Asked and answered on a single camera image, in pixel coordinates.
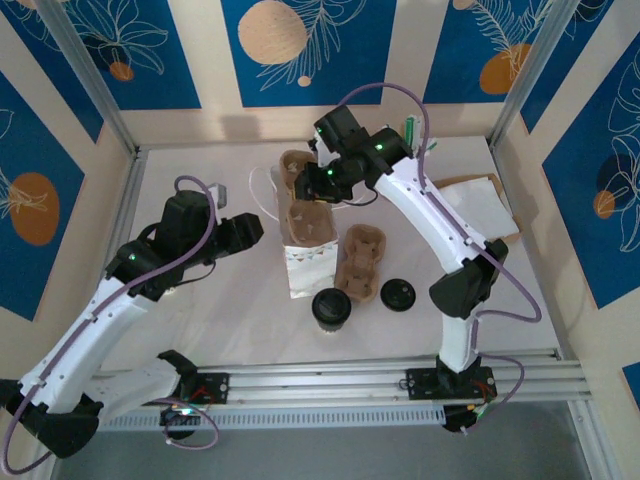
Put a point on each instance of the brown pulp cup carrier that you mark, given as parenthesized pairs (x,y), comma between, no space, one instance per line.
(320,212)

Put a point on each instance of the white cartoon print paper bag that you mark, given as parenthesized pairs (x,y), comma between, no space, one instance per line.
(310,275)

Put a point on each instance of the white paper napkins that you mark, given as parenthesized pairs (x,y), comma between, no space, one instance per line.
(480,210)

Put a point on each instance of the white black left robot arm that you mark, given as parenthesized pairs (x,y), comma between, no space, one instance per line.
(80,335)

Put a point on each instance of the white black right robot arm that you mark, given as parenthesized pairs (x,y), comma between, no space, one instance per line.
(430,215)

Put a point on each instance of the brown pulp carrier stack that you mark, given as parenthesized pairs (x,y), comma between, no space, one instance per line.
(360,265)

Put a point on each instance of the black plastic cup lid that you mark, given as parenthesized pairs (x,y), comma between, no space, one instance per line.
(397,295)

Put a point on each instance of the brown cardboard napkin box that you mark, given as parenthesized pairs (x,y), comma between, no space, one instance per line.
(511,237)

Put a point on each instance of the black electronics module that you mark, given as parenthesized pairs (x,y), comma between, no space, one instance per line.
(172,417)
(455,417)

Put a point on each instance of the aluminium side rail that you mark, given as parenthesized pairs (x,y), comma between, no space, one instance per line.
(127,200)

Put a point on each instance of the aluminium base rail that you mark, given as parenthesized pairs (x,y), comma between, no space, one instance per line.
(320,380)

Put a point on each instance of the aluminium frame post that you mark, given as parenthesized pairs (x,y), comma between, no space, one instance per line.
(90,75)
(533,75)

